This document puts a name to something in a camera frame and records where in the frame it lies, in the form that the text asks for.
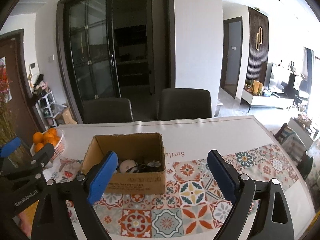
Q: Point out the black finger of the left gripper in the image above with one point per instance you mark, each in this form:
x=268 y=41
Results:
x=41 y=154

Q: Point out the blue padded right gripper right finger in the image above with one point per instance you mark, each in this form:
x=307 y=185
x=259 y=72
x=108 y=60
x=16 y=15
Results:
x=240 y=190

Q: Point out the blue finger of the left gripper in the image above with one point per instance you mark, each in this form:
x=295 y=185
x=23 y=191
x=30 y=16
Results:
x=10 y=147

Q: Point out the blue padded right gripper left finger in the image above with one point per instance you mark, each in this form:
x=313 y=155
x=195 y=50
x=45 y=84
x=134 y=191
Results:
x=83 y=191

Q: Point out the pink round deer clock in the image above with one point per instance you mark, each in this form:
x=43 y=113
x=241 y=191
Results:
x=128 y=166

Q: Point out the black power adapter with cable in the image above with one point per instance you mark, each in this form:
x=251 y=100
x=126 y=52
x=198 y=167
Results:
x=140 y=167

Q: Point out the dried flower branches in vase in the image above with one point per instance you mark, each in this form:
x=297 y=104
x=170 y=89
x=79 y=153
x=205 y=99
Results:
x=19 y=156

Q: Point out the white basket of oranges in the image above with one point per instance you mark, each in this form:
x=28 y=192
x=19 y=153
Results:
x=54 y=136

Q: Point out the brown cardboard box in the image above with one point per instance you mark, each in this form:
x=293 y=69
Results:
x=144 y=147

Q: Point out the cardboard box on floor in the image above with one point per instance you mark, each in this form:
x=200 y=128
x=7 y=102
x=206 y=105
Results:
x=65 y=117

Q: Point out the patterned tile tablecloth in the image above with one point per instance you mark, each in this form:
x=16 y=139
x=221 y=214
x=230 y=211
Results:
x=192 y=206

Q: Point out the white shoe rack with clutter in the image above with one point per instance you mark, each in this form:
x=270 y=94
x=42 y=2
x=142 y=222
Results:
x=44 y=99

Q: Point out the left dark dining chair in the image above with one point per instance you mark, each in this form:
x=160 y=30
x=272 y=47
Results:
x=107 y=110

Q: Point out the dark dining chair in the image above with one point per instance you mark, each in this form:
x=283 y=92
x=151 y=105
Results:
x=107 y=110
x=184 y=103

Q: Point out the white low tv cabinet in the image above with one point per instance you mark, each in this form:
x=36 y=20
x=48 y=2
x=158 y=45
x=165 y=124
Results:
x=277 y=98

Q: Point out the right dark dining chair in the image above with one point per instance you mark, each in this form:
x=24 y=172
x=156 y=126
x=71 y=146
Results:
x=184 y=103

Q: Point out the brown entrance door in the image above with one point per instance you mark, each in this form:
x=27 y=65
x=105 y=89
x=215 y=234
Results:
x=25 y=116

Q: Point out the dark interior door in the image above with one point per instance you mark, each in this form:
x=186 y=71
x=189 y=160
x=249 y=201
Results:
x=232 y=53

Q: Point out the dark glass door cabinet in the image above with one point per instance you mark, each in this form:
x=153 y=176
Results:
x=113 y=49

